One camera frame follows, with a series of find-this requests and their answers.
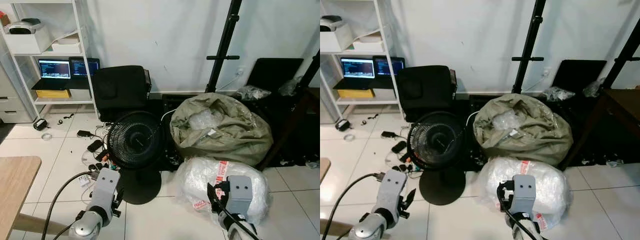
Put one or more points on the white metal shelf rack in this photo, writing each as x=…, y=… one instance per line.
x=367, y=101
x=65, y=101

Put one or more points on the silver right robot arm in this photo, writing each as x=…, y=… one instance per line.
x=519, y=234
x=227, y=234

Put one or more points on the black flat panel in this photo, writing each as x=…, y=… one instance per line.
x=275, y=72
x=577, y=74

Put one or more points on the black fabric bag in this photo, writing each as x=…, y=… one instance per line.
x=120, y=90
x=425, y=90

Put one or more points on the black laptop bright screen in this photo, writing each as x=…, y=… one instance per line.
x=357, y=67
x=54, y=69

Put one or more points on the small black floor device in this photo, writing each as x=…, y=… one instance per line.
x=40, y=125
x=343, y=125

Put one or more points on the flat white box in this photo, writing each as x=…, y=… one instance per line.
x=370, y=46
x=67, y=47

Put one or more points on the black tripod pole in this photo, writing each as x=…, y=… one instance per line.
x=226, y=35
x=531, y=35

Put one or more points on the white wall socket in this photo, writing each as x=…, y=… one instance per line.
x=547, y=71
x=239, y=71

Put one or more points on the clear plastic wrap bundle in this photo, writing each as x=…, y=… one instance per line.
x=500, y=180
x=200, y=180

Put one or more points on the white drawer cabinet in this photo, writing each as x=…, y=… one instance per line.
x=12, y=102

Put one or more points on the black power strip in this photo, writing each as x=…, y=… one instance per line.
x=102, y=162
x=406, y=162

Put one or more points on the grey and black device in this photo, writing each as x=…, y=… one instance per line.
x=332, y=23
x=25, y=26

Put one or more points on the black slanted stand leg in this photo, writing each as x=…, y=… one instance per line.
x=312, y=67
x=624, y=57

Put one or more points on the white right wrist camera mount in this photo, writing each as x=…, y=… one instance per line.
x=524, y=195
x=241, y=195

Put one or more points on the black power adapter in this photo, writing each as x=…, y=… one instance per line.
x=388, y=134
x=95, y=146
x=399, y=147
x=84, y=133

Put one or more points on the black floor fan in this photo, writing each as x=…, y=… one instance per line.
x=135, y=142
x=436, y=142

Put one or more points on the white storage bin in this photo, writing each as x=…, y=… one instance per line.
x=335, y=42
x=27, y=44

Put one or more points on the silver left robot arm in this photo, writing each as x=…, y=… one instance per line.
x=85, y=227
x=365, y=231

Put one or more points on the crumpled clear plastic bag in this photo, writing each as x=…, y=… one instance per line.
x=252, y=92
x=290, y=87
x=594, y=88
x=557, y=93

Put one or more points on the flat yellow box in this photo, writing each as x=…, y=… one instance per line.
x=356, y=93
x=52, y=93

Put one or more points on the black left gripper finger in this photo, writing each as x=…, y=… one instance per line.
x=121, y=193
x=412, y=195

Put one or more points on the light wooden table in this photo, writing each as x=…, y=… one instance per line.
x=15, y=190
x=324, y=170

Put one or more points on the black laptop dim screen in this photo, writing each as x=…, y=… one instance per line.
x=82, y=67
x=387, y=66

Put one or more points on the olive green woven sack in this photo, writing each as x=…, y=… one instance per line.
x=235, y=135

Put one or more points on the clear tape roll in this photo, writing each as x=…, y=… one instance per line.
x=42, y=137
x=345, y=137

